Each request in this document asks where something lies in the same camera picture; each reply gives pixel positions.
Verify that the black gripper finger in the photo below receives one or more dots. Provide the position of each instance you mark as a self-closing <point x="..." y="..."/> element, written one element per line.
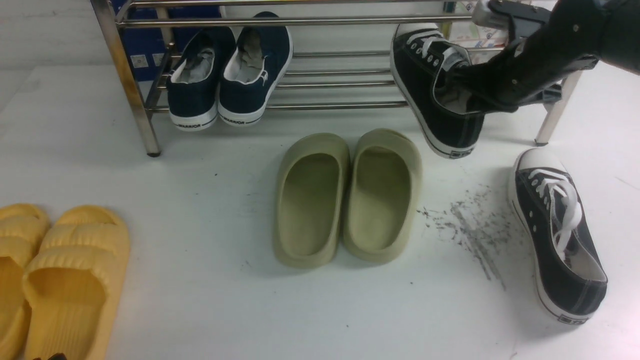
<point x="468" y="89"/>

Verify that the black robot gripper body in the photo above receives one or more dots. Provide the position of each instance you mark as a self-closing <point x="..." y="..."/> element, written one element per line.
<point x="545" y="46"/>

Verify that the black canvas sneaker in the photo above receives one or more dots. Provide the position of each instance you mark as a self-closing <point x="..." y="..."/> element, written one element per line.
<point x="420" y="59"/>
<point x="570" y="280"/>

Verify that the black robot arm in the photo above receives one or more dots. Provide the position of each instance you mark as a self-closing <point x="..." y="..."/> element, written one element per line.
<point x="620" y="42"/>

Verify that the stainless steel shoe rack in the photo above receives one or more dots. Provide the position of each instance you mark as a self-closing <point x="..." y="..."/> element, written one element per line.
<point x="149" y="97"/>

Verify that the navy canvas shoe right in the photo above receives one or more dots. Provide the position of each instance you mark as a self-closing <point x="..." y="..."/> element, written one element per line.
<point x="259" y="61"/>

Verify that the navy canvas shoe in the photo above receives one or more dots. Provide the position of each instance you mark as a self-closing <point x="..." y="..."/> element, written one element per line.
<point x="192" y="85"/>
<point x="259" y="61"/>

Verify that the navy canvas shoe left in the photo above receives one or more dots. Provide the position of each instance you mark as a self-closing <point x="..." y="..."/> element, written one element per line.
<point x="192" y="85"/>

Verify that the blue box behind rack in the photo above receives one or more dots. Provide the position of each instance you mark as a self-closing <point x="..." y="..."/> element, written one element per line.
<point x="146" y="47"/>

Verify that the olive green slipper right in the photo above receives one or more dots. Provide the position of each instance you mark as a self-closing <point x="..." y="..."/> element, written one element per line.
<point x="385" y="187"/>

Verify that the olive green slipper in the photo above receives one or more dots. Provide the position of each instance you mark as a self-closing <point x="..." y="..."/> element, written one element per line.
<point x="310" y="187"/>
<point x="385" y="187"/>

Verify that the olive green slipper left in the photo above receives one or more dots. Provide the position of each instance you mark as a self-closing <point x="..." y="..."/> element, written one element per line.
<point x="310" y="187"/>

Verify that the yellow slide sandal right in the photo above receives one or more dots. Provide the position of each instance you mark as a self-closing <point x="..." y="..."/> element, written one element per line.
<point x="74" y="284"/>

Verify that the yellow slide sandal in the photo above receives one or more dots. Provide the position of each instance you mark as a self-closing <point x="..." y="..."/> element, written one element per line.
<point x="74" y="284"/>
<point x="22" y="228"/>

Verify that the yellow slide sandal left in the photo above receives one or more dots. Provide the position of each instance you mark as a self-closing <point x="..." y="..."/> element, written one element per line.
<point x="22" y="228"/>

